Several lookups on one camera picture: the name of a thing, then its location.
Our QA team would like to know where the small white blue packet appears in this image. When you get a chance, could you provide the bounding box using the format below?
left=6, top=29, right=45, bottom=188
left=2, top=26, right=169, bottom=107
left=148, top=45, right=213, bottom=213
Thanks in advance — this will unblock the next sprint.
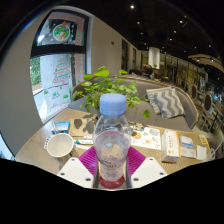
left=178, top=134, right=195, bottom=149

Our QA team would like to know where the white printed mug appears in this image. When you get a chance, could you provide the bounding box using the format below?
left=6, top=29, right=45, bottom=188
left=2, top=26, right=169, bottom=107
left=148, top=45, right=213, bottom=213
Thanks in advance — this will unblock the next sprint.
left=46, top=132, right=75, bottom=159

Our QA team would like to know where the green potted plant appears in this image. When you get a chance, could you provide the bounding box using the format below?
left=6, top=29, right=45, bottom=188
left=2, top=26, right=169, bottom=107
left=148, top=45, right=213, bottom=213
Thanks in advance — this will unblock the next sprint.
left=70, top=65, right=152, bottom=119

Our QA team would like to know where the blue white flat box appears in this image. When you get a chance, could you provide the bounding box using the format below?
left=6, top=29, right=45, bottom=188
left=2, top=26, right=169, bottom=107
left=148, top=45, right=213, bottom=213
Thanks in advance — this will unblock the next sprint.
left=54, top=121, right=71, bottom=135

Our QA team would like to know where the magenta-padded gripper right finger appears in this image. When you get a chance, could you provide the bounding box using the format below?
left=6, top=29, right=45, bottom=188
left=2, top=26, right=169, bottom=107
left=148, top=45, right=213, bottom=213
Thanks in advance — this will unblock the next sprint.
left=124, top=146, right=168, bottom=188

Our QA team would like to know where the curved grey sofa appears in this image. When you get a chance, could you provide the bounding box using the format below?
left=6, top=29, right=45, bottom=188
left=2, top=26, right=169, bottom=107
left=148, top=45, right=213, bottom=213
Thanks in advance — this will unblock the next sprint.
left=68, top=73, right=200, bottom=129

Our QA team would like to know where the clear plastic cup with straw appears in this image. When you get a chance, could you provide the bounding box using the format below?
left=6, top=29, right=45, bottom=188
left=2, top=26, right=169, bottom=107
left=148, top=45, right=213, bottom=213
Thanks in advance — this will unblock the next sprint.
left=207, top=141, right=224, bottom=162

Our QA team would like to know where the blister pill pack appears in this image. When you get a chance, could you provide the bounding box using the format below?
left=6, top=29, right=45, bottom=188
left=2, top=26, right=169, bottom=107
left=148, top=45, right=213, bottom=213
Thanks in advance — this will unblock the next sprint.
left=43, top=135, right=53, bottom=150

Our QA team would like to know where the person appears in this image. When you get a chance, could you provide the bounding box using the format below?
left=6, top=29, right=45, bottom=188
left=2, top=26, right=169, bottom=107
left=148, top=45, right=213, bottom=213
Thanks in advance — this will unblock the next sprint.
left=141, top=64, right=155, bottom=80

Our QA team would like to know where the white napkin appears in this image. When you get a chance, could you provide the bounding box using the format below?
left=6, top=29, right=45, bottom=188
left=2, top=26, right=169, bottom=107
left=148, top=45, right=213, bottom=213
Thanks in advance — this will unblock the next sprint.
left=195, top=144, right=208, bottom=162

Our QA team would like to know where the group of ceiling lights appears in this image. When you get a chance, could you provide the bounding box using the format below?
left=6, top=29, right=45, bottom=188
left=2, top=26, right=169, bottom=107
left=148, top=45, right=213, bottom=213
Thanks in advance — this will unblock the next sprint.
left=128, top=3, right=218, bottom=63

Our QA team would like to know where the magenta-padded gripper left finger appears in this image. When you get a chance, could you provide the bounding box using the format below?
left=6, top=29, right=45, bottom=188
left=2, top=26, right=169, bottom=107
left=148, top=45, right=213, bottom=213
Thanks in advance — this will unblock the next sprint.
left=57, top=146, right=100, bottom=189

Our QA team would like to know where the yellow printed card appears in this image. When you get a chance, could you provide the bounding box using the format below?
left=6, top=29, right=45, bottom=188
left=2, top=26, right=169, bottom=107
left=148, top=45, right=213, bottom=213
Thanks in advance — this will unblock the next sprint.
left=198, top=134, right=210, bottom=145

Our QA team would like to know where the clear blue-capped water bottle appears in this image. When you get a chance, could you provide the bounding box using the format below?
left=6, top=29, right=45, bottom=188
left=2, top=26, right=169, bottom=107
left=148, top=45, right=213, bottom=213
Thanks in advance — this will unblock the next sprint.
left=92, top=92, right=133, bottom=183

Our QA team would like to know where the grey white chevron cushion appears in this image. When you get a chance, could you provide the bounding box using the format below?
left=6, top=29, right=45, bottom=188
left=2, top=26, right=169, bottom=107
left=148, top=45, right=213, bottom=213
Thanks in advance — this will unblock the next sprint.
left=145, top=85, right=186, bottom=120

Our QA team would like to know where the group of dining chairs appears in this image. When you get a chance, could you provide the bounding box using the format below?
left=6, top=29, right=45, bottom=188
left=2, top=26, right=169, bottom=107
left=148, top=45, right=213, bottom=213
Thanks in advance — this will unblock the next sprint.
left=186, top=83, right=224, bottom=134

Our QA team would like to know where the white green tube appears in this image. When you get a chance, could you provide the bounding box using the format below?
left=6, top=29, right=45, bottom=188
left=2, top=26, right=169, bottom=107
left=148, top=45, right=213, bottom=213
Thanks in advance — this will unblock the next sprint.
left=74, top=138, right=94, bottom=145

